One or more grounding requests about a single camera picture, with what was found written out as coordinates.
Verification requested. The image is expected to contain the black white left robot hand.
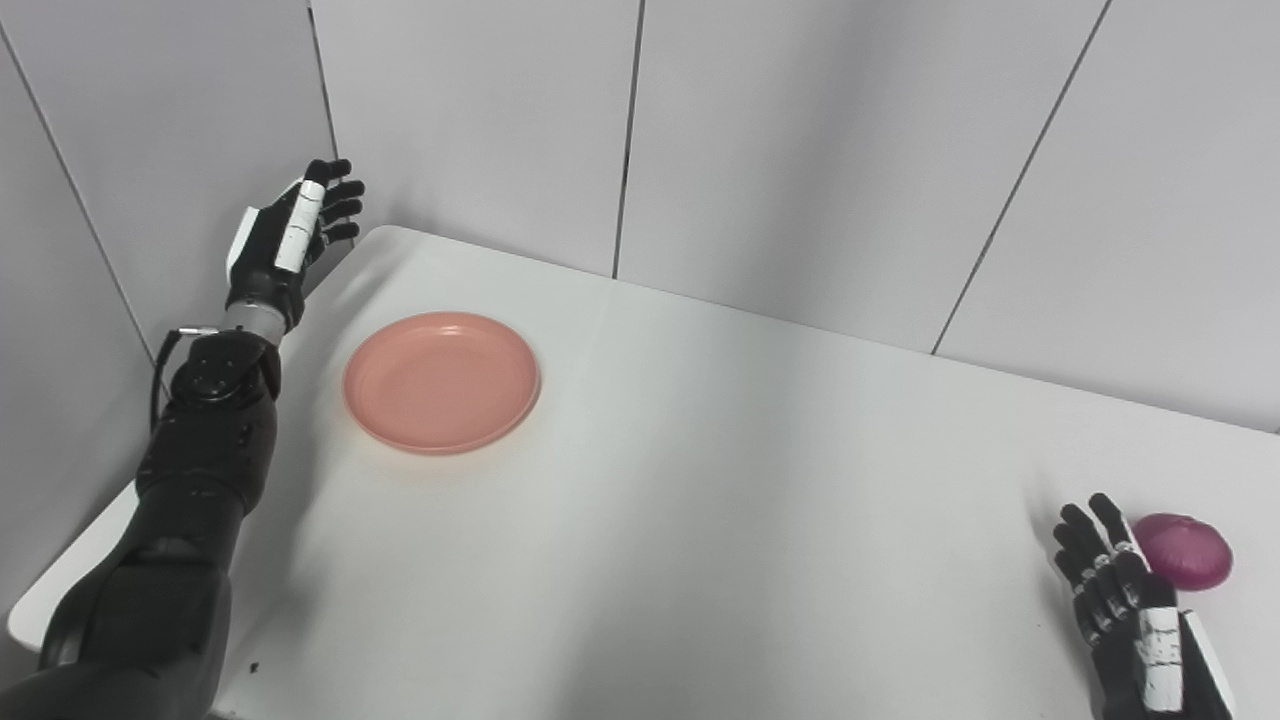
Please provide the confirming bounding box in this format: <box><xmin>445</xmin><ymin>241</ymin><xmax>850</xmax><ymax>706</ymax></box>
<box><xmin>224</xmin><ymin>158</ymin><xmax>366</xmax><ymax>333</ymax></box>

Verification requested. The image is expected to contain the pink round plate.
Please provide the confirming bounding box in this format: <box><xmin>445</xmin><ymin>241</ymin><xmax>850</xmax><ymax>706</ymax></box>
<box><xmin>342</xmin><ymin>311</ymin><xmax>542</xmax><ymax>457</ymax></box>

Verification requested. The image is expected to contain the purple onion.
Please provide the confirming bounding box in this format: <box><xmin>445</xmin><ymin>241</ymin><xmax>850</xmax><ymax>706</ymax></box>
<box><xmin>1132</xmin><ymin>513</ymin><xmax>1234</xmax><ymax>591</ymax></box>

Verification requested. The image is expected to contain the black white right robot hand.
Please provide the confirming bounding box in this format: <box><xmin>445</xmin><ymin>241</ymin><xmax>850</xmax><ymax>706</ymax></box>
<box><xmin>1050</xmin><ymin>492</ymin><xmax>1237</xmax><ymax>720</ymax></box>

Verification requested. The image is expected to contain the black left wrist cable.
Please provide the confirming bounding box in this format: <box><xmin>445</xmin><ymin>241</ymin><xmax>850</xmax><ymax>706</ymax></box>
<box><xmin>149</xmin><ymin>324</ymin><xmax>223</xmax><ymax>433</ymax></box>

